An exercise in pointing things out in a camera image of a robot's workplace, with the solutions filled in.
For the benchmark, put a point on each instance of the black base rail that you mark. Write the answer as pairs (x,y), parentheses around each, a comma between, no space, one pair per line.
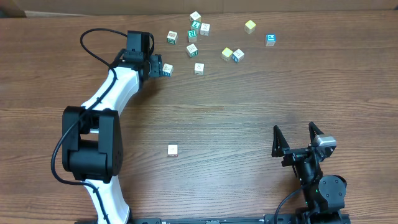
(214,220)

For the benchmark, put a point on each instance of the blue-sided wooden block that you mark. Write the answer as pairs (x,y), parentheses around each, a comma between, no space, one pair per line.
(238,55)

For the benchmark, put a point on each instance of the plain A wooden block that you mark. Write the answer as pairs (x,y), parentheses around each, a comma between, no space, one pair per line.
(199,68)

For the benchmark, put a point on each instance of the green B wooden block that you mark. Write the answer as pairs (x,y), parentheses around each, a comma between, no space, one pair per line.
(172,37)

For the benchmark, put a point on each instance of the white X wooden block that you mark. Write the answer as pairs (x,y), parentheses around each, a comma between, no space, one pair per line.
(205,29)

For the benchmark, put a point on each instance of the blue-edged wooden block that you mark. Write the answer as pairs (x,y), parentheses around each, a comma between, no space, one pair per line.
(167,70)

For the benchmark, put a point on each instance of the blue P wooden block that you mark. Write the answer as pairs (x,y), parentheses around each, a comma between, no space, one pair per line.
(270,40)

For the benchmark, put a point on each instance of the top white wooden block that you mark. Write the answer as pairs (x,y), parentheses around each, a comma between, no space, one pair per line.
(195,16)

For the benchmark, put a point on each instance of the red picture wooden block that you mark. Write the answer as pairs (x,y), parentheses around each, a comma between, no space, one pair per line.
(172,150)

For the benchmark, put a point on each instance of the green-edged wooden block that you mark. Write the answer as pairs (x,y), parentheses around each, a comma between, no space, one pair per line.
(192,50)

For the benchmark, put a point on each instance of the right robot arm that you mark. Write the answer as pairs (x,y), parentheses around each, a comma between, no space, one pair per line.
(324,194)

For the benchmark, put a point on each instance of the green R wooden block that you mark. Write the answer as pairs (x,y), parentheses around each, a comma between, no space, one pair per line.
(192,36)

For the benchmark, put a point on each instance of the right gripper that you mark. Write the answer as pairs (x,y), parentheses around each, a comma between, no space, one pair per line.
(281,149)

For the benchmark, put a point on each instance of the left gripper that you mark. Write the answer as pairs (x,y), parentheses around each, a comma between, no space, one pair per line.
(156,66)

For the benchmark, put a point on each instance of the green L wooden block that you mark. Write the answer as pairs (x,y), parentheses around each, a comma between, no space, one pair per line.
(195,25)

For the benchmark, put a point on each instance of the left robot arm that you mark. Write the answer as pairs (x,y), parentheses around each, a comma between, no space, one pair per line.
(92,145)

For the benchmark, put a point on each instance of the yellow block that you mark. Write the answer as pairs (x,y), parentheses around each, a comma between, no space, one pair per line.
(226,54)
(249,27)

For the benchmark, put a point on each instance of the yellow top block upper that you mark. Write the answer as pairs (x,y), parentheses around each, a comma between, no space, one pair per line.
(249,27)

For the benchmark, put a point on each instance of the yellow top block lower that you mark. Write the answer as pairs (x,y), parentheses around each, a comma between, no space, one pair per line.
(226,54)

